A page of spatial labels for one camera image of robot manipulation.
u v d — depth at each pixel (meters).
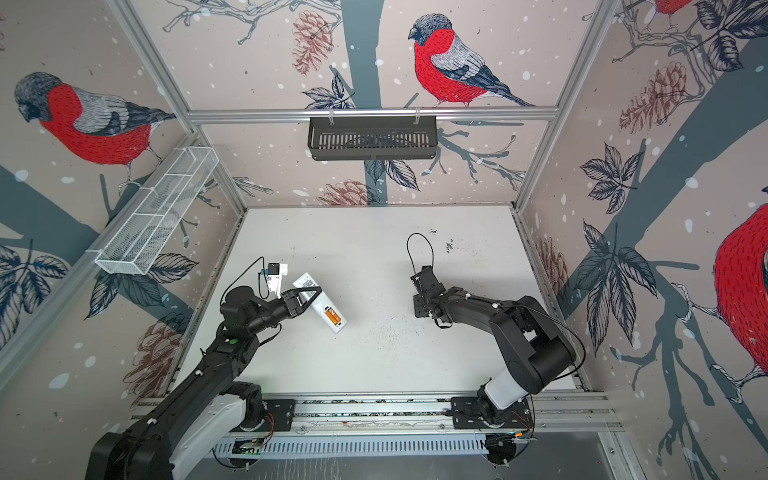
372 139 1.07
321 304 0.76
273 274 0.72
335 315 0.78
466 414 0.72
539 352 0.45
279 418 0.73
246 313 0.62
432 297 0.72
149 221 0.76
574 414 0.75
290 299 0.69
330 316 0.77
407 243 0.77
